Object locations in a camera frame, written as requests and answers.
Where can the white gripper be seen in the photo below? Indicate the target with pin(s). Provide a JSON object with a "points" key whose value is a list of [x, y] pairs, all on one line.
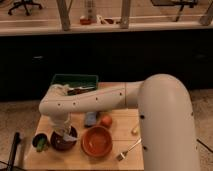
{"points": [[61, 124]]}

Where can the light blue towel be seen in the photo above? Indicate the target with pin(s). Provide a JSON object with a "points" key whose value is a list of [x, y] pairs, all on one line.
{"points": [[68, 138]]}

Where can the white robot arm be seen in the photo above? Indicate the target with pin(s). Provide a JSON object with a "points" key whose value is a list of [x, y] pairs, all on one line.
{"points": [[165, 116]]}

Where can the purple bowl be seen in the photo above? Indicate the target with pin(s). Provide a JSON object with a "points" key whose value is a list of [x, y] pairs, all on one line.
{"points": [[58, 143]]}

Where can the orange bowl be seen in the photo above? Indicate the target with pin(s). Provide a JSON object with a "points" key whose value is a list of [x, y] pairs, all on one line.
{"points": [[97, 142]]}

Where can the red bowl on shelf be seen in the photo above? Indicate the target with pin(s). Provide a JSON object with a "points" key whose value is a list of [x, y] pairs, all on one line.
{"points": [[84, 21]]}

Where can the dark cup with green item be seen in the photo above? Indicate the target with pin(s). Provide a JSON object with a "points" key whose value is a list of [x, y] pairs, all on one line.
{"points": [[40, 142]]}

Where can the blue sponge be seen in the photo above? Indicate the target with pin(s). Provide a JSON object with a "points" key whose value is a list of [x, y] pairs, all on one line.
{"points": [[90, 119]]}

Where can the white item in tray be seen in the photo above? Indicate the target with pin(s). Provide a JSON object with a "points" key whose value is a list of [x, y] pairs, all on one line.
{"points": [[63, 88]]}

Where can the dark red item in tray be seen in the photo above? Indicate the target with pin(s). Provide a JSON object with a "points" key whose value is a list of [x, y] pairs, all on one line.
{"points": [[76, 91]]}

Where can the silver utensil in tray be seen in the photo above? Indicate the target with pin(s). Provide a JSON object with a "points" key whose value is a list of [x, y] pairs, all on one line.
{"points": [[86, 88]]}

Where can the green tray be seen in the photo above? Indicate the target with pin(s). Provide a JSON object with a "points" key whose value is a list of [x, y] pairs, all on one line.
{"points": [[76, 80]]}

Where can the orange ball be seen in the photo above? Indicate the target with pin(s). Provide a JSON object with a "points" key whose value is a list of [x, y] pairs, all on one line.
{"points": [[106, 121]]}

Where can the black stand at left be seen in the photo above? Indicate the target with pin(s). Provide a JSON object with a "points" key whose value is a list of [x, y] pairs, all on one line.
{"points": [[16, 141]]}

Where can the silver fork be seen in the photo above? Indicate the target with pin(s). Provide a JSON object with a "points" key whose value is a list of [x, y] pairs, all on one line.
{"points": [[122, 155]]}

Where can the black office chair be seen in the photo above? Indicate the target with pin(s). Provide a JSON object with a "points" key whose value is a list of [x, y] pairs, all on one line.
{"points": [[24, 3]]}

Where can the yellow handled utensil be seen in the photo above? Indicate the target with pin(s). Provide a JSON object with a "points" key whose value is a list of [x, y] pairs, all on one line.
{"points": [[135, 130]]}

